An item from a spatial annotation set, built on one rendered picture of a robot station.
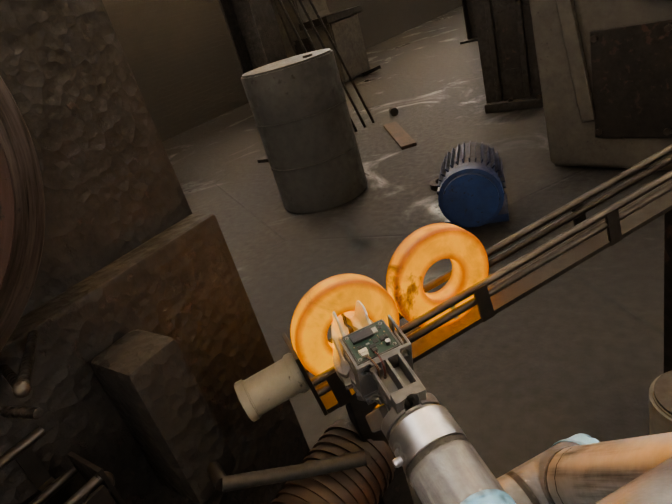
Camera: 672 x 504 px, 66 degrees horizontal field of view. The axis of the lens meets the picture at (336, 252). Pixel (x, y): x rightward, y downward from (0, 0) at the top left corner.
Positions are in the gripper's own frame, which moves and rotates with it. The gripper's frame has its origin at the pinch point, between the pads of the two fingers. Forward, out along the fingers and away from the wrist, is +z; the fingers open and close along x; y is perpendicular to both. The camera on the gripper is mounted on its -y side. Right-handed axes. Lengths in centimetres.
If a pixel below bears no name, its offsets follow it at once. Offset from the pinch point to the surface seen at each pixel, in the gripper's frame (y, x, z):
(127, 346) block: 6.1, 27.5, 5.2
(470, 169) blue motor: -76, -101, 111
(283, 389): -4.0, 11.4, -3.9
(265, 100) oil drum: -71, -47, 231
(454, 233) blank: 6.4, -18.7, 0.3
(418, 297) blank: -0.6, -11.2, -1.9
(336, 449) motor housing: -18.0, 7.5, -7.8
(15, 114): 36.4, 25.3, 9.8
